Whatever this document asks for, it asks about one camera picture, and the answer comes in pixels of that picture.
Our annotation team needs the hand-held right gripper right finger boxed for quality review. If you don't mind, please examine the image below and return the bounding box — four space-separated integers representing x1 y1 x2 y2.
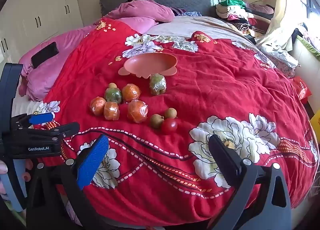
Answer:
208 134 293 230

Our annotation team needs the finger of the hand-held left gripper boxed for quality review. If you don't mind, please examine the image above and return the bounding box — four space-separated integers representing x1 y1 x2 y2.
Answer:
11 112 55 131
30 122 81 141

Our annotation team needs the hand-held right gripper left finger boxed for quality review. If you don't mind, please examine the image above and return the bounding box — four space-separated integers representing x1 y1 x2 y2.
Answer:
26 134 118 230

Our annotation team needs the plastic-wrapped orange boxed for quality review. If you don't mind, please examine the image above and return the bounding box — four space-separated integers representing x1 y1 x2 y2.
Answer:
122 83 141 103
127 100 148 124
104 101 120 121
89 96 107 117

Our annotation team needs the green mango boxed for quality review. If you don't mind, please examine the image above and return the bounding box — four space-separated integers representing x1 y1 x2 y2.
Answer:
104 87 122 103

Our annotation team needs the red tomato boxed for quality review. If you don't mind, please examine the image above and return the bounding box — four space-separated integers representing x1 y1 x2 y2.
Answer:
161 118 178 135

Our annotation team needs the yellow-green fruit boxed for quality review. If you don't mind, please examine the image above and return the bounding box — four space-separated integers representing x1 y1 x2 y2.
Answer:
149 73 167 96

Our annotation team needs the pink footed bowl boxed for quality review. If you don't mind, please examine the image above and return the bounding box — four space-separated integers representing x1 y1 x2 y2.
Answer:
118 52 178 78

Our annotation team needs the person's left hand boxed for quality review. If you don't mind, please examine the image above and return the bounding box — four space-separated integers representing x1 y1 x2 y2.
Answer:
0 159 32 195

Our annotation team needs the white quilted sheet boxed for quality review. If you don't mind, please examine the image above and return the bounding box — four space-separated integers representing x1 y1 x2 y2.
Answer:
11 95 50 120

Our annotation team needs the black smartphone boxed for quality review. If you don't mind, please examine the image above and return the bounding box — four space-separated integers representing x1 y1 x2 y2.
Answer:
31 41 60 69

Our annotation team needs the red floral blanket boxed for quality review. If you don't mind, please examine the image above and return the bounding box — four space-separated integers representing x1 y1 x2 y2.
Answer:
32 17 319 228

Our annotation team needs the pink pillow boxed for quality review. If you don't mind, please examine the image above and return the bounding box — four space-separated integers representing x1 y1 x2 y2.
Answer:
19 0 175 101

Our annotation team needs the yellow bag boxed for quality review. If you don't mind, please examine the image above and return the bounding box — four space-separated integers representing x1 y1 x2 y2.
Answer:
310 109 320 135

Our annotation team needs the red plastic bag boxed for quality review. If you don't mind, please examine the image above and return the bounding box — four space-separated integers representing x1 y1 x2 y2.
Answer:
292 76 312 104

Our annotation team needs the white wardrobe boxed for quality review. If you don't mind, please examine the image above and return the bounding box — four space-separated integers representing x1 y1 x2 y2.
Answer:
0 0 84 65

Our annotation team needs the white plastic bag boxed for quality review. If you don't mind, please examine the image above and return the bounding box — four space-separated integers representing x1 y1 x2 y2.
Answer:
259 42 299 68

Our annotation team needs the beige bed sheet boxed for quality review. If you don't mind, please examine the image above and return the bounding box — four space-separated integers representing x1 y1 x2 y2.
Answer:
145 15 258 48

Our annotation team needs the pile of folded clothes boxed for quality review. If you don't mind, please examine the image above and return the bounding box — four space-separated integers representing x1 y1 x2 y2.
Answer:
216 0 255 31

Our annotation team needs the green-trimmed cloth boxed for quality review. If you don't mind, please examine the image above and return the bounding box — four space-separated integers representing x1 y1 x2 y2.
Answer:
296 35 320 60

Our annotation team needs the dark garment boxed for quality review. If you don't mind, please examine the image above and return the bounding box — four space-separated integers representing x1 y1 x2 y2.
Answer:
291 28 304 45

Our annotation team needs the mauve round cushion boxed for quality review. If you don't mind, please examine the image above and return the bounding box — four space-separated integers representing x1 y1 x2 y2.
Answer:
246 1 275 15

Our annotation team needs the green knit garment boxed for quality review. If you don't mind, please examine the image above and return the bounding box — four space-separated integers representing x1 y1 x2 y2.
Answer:
220 0 247 9

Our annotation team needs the cream curtain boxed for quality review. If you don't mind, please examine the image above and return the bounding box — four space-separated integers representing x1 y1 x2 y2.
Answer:
255 0 310 53

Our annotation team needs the window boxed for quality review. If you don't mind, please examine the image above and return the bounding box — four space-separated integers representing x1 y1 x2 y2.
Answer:
304 0 320 20

